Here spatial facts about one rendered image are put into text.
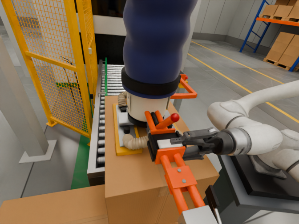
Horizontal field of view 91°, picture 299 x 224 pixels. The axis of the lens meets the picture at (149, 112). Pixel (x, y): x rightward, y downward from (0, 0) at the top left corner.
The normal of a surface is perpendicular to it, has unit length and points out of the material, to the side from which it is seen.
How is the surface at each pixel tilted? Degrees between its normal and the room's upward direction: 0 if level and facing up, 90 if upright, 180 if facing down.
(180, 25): 67
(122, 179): 1
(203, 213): 1
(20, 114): 90
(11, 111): 90
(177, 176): 1
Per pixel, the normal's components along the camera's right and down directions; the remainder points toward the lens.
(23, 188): 0.11, -0.80
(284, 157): -0.87, 0.05
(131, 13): -0.66, 0.04
